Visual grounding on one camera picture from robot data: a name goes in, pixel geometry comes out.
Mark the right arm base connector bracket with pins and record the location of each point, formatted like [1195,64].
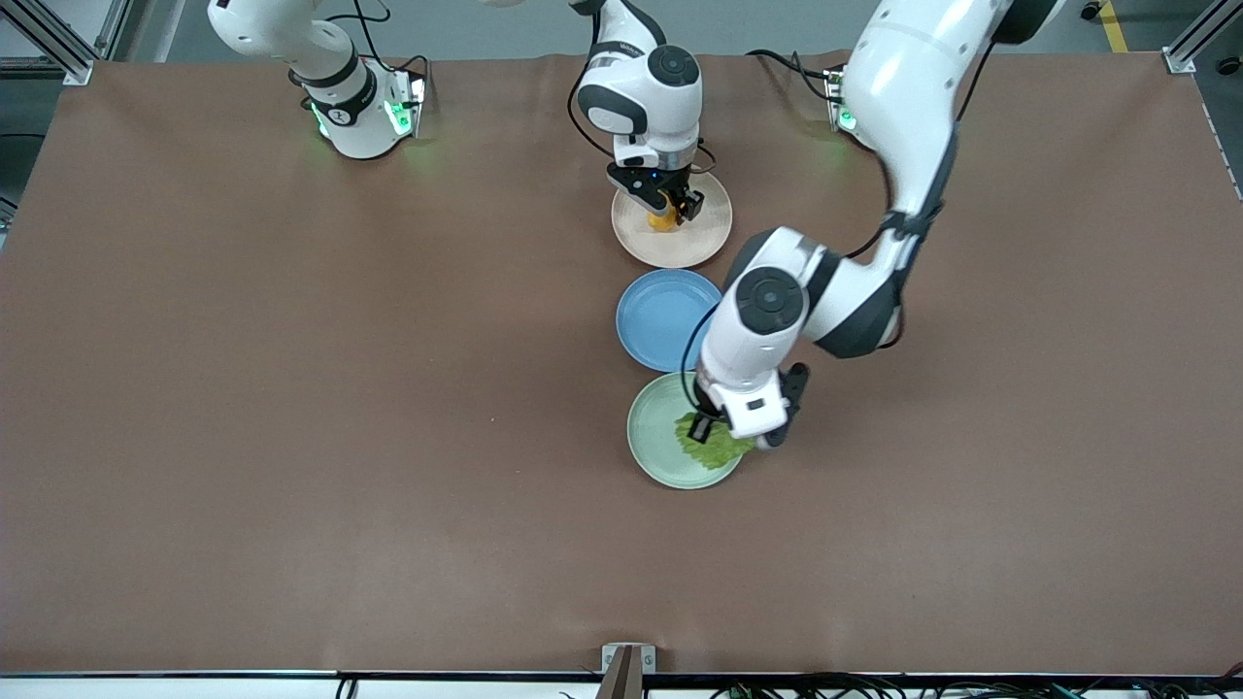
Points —
[406,102]

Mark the aluminium frame profile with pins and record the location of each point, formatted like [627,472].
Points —
[70,60]
[1190,53]
[112,29]

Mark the green lettuce leaf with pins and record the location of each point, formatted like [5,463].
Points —
[721,452]

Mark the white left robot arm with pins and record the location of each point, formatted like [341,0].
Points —
[903,87]

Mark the beige round plate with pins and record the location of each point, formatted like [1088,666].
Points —
[701,243]

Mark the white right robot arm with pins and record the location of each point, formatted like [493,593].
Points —
[651,107]

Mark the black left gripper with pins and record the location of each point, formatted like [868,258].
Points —
[701,424]

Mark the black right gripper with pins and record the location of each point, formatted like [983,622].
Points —
[649,182]

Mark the left arm base connector bracket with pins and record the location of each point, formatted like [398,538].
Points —
[837,102]

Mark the silver metal mount bracket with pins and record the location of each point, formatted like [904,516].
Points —
[646,658]

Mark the brown table cover mat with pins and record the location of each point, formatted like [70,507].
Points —
[291,485]

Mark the yellow lemon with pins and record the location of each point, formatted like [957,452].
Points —
[662,222]

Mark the light green round plate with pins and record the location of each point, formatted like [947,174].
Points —
[655,442]

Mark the blue round plate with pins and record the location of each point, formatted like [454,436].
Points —
[655,316]

